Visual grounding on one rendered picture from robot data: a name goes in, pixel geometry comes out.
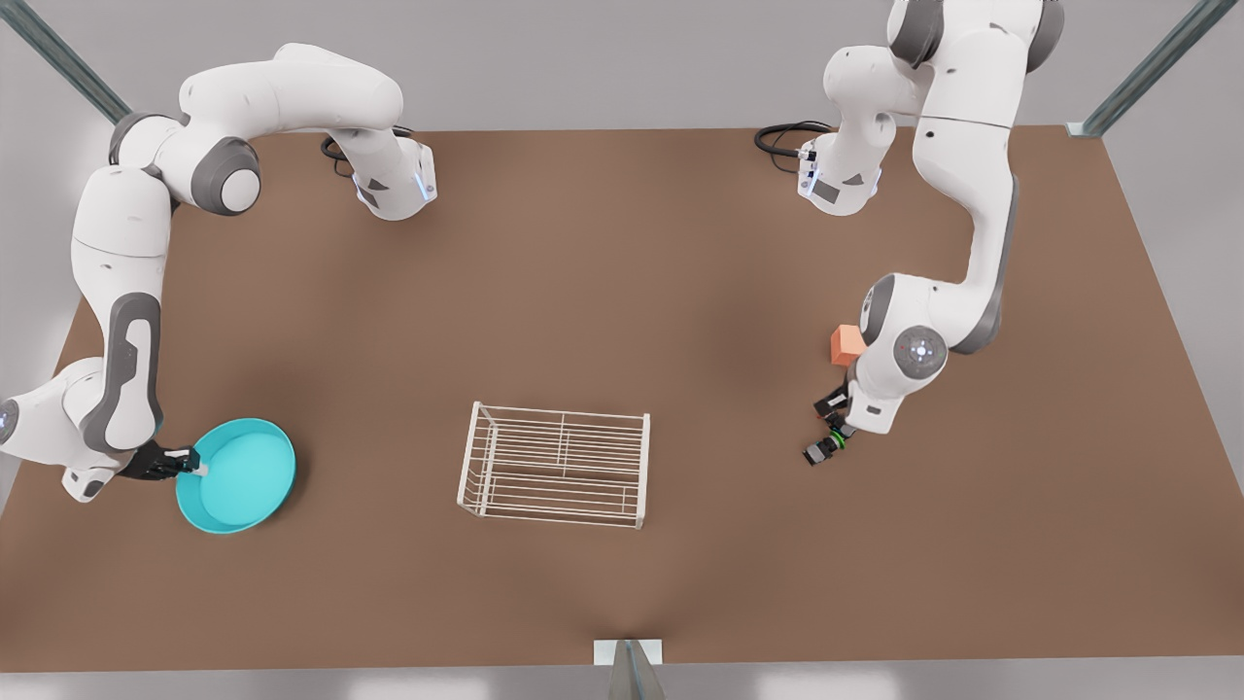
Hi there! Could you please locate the teal round plate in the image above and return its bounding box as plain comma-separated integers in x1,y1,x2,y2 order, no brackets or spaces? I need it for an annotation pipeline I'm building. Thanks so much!
175,418,297,535

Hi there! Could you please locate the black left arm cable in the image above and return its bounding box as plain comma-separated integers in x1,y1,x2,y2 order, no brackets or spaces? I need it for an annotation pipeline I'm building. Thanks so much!
754,121,837,176

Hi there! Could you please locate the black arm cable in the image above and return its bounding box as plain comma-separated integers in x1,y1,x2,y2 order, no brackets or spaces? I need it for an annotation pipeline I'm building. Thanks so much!
321,125,416,182
754,121,837,176

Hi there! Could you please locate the white wire shelf rack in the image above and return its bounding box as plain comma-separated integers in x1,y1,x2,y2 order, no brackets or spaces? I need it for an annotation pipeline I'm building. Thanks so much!
457,401,651,530

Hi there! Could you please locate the silver frame post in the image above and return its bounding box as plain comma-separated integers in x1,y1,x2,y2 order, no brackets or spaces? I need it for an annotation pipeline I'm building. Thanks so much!
0,0,133,124
1065,0,1240,139
594,639,666,700

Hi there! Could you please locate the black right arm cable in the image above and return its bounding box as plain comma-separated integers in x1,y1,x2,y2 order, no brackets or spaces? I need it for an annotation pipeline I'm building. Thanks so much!
321,125,416,182

